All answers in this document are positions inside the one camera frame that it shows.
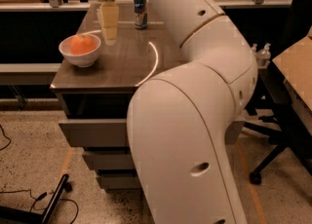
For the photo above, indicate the orange fruit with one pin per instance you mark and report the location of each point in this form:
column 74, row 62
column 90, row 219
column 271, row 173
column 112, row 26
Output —
column 82, row 44

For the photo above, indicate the middle grey drawer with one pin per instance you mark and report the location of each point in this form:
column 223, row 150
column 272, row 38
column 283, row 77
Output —
column 108, row 158

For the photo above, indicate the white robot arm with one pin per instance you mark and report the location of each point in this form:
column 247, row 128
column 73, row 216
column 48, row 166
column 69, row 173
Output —
column 177, row 120

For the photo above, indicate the grey drawer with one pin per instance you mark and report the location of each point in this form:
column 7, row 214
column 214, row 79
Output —
column 108, row 158
column 117, row 179
column 96, row 120

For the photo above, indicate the grey drawer cabinet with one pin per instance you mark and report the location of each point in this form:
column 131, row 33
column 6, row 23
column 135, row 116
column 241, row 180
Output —
column 137, row 56

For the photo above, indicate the clear sanitizer bottle left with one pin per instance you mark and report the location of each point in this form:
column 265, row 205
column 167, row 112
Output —
column 254, row 49

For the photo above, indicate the clear sanitizer bottle right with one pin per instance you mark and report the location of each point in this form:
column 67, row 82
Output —
column 263, row 56

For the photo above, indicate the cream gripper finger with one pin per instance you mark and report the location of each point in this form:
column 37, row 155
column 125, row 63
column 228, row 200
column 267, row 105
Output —
column 109, row 13

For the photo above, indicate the bottom grey drawer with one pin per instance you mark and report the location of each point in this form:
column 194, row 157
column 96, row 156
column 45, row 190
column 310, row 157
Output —
column 117, row 179

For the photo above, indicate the blue silver drink can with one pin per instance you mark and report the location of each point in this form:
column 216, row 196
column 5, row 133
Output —
column 140, row 10

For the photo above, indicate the white ceramic bowl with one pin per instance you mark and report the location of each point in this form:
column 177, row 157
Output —
column 84, row 60

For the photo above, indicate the top grey drawer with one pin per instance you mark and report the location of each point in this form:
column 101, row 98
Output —
column 96, row 120

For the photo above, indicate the brown side table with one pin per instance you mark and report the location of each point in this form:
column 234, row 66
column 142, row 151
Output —
column 295, row 63

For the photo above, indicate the black office chair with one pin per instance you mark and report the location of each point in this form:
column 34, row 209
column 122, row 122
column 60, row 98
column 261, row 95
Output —
column 292, row 133

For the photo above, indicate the clear sanitizer bottle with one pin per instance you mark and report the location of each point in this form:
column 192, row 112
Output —
column 263, row 56
column 254, row 49

